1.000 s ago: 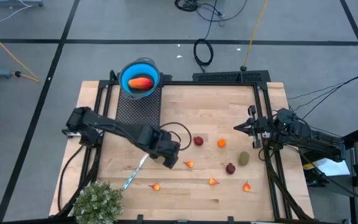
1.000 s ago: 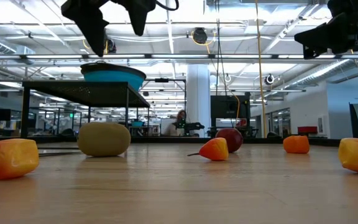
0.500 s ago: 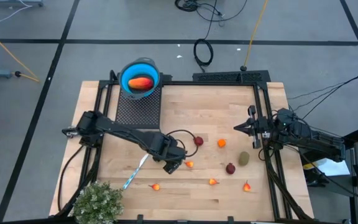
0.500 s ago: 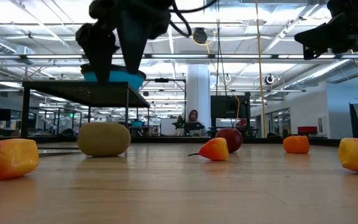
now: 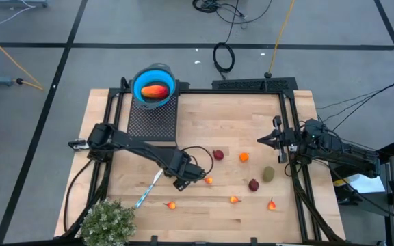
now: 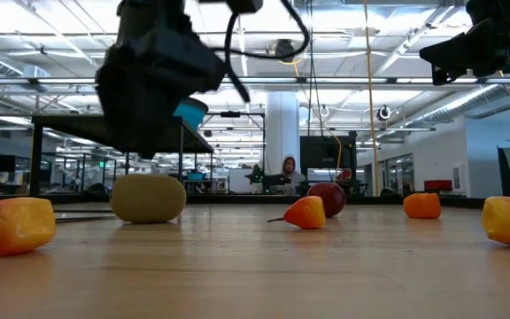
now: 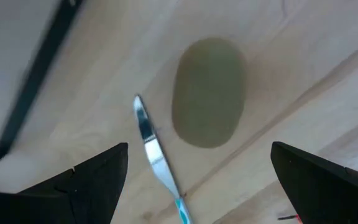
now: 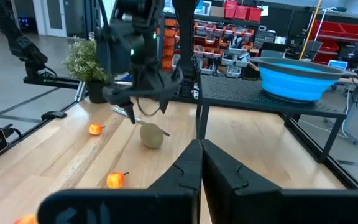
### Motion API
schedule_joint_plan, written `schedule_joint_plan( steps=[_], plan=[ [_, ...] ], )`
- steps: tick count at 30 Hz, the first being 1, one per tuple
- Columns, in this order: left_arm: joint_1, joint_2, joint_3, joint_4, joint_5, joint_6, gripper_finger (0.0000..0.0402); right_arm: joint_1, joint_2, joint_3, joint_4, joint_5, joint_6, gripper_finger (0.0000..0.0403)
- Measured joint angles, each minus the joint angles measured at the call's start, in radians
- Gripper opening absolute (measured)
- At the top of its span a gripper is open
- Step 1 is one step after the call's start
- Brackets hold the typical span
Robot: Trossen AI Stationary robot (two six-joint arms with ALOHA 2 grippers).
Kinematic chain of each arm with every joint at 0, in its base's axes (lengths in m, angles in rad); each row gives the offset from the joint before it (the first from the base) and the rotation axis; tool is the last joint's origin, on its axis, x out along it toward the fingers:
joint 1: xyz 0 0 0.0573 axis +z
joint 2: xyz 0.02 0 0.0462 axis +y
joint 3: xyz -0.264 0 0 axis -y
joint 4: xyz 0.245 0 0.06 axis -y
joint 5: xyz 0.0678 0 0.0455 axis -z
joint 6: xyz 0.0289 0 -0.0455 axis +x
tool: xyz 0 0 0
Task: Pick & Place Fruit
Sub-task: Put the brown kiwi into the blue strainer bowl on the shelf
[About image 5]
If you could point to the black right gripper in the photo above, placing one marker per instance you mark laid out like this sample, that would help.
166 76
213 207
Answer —
286 140

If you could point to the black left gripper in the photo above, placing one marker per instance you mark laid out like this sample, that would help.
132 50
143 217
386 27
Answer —
183 167

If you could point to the dark red toy pomegranate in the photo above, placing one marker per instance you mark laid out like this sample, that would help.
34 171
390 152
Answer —
218 154
253 184

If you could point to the small orange toy mandarin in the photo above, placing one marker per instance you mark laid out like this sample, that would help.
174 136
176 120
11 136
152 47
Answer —
244 157

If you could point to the small orange toy pear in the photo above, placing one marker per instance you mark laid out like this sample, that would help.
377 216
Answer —
271 205
171 205
234 199

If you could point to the orange-red toy mango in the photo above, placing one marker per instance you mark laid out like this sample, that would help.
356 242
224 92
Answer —
154 92

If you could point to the blue collapsible bowl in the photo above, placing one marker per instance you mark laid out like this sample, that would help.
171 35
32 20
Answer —
137 85

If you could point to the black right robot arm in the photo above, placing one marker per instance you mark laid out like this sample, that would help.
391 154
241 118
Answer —
347 153

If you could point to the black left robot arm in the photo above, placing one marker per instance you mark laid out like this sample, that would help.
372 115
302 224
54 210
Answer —
139 147

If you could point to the small orange pepper with stem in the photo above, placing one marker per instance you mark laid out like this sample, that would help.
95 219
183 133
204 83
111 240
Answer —
209 180

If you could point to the green-brown toy kiwi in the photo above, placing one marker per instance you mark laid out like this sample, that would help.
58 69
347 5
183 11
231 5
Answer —
268 174

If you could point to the black perforated metal shelf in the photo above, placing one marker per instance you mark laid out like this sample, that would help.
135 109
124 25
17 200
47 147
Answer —
152 123

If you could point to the black table edge clamp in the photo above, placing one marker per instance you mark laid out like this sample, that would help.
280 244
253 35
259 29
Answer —
251 241
154 241

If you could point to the white paper sheet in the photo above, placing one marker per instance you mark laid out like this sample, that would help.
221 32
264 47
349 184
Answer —
364 184

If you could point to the potted artificial green plant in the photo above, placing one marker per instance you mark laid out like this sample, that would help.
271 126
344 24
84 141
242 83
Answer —
108 222

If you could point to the black metal table frame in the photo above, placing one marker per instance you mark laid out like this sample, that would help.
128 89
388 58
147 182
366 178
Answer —
234 91

